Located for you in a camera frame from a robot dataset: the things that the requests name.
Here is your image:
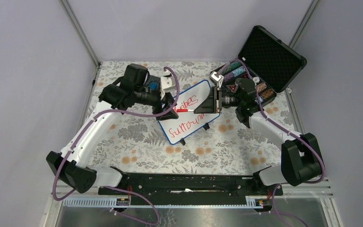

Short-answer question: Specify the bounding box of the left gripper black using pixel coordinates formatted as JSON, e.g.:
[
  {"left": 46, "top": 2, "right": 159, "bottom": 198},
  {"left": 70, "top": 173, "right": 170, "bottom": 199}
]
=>
[{"left": 135, "top": 86, "right": 179, "bottom": 120}]

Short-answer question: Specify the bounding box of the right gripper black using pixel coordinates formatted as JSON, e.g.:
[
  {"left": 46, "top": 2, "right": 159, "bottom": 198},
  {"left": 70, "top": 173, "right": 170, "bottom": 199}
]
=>
[{"left": 194, "top": 87, "right": 243, "bottom": 114}]

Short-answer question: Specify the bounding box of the blue framed whiteboard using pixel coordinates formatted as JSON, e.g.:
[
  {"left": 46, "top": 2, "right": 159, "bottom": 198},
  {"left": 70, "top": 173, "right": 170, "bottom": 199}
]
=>
[{"left": 158, "top": 80, "right": 220, "bottom": 145}]

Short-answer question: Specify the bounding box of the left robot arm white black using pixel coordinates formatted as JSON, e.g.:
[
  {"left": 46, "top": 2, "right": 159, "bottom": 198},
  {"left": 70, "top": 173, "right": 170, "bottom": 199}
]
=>
[{"left": 46, "top": 63, "right": 180, "bottom": 196}]

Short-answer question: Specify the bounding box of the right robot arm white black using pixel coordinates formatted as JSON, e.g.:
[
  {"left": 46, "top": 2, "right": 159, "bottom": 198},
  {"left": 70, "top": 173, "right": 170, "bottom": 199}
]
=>
[{"left": 194, "top": 78, "right": 325, "bottom": 195}]

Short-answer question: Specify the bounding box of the dark grey lego baseplate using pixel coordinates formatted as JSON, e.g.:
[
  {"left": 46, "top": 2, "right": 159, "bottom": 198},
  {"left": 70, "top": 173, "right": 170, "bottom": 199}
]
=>
[{"left": 144, "top": 75, "right": 161, "bottom": 91}]

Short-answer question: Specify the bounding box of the blue lego brick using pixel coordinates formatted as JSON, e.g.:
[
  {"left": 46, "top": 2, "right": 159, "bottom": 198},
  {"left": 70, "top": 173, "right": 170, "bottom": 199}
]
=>
[{"left": 149, "top": 82, "right": 159, "bottom": 91}]

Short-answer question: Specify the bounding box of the black poker chip case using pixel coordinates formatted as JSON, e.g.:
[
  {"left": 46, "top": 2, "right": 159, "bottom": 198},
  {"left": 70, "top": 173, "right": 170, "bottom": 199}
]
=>
[{"left": 211, "top": 25, "right": 307, "bottom": 108}]

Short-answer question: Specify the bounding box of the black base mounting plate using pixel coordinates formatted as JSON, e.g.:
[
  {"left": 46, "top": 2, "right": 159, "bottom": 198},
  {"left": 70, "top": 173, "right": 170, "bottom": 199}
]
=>
[{"left": 98, "top": 172, "right": 283, "bottom": 200}]

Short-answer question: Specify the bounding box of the whiteboard wire stand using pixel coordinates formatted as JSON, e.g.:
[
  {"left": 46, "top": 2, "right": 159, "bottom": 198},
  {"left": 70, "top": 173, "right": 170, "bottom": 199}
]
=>
[{"left": 180, "top": 123, "right": 210, "bottom": 146}]

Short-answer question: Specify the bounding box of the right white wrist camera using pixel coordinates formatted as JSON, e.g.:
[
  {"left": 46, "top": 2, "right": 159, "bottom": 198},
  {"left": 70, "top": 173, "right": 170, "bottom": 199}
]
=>
[{"left": 210, "top": 71, "right": 224, "bottom": 87}]

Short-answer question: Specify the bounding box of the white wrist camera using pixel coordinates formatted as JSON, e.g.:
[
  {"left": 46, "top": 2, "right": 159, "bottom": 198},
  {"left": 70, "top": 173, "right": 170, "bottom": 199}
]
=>
[
  {"left": 160, "top": 74, "right": 175, "bottom": 94},
  {"left": 210, "top": 71, "right": 224, "bottom": 87}
]

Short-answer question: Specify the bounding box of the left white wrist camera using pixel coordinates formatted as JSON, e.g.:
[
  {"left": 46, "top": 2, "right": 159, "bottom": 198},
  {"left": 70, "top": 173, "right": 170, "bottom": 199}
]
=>
[{"left": 160, "top": 74, "right": 175, "bottom": 94}]

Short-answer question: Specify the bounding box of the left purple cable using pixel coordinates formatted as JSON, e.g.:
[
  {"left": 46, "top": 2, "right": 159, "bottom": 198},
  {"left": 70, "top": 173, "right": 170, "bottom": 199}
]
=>
[{"left": 52, "top": 66, "right": 181, "bottom": 226}]

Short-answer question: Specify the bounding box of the purple cable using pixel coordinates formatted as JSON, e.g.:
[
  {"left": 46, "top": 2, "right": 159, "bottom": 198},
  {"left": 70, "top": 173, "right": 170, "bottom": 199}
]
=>
[
  {"left": 217, "top": 59, "right": 326, "bottom": 227},
  {"left": 52, "top": 66, "right": 181, "bottom": 226}
]

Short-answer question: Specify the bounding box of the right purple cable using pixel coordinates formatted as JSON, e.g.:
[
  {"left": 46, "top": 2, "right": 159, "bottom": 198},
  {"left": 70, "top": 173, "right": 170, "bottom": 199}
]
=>
[{"left": 217, "top": 59, "right": 326, "bottom": 227}]

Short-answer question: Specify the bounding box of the white slotted cable duct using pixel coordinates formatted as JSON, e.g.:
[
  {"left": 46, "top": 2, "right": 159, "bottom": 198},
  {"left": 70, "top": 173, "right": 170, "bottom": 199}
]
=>
[{"left": 63, "top": 195, "right": 272, "bottom": 209}]

